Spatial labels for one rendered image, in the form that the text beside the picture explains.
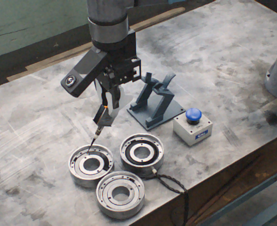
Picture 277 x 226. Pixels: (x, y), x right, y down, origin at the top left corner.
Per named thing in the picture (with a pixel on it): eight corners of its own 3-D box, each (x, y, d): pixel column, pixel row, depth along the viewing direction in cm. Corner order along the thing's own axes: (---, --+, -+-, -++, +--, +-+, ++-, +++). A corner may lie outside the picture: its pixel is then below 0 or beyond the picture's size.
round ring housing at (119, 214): (126, 230, 89) (126, 220, 86) (88, 206, 94) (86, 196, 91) (153, 195, 95) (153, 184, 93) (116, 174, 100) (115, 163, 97)
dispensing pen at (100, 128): (77, 149, 100) (107, 89, 94) (91, 149, 103) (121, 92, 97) (81, 155, 99) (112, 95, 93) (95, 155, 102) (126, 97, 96)
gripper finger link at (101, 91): (125, 103, 100) (125, 75, 93) (103, 113, 98) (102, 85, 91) (118, 95, 102) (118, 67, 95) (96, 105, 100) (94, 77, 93)
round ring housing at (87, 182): (62, 182, 99) (60, 172, 96) (82, 150, 106) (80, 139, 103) (103, 196, 96) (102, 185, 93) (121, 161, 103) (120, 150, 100)
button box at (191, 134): (190, 147, 105) (191, 133, 102) (172, 130, 110) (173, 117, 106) (215, 133, 109) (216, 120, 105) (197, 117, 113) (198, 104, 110)
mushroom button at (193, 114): (191, 133, 105) (192, 119, 102) (181, 124, 108) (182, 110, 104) (203, 127, 107) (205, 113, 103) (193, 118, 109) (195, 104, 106)
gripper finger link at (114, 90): (123, 110, 91) (118, 76, 86) (117, 113, 91) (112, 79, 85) (111, 100, 94) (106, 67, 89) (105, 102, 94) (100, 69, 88)
